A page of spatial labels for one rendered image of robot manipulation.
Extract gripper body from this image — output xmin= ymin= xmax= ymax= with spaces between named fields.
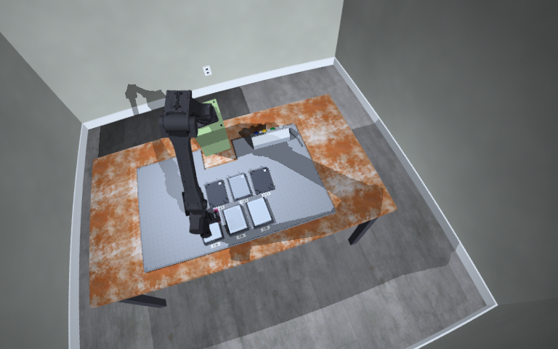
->
xmin=206 ymin=208 xmax=221 ymax=225

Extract grey button panel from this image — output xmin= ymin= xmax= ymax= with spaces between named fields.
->
xmin=250 ymin=125 xmax=303 ymax=150

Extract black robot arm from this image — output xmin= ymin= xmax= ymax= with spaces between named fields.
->
xmin=158 ymin=90 xmax=219 ymax=238

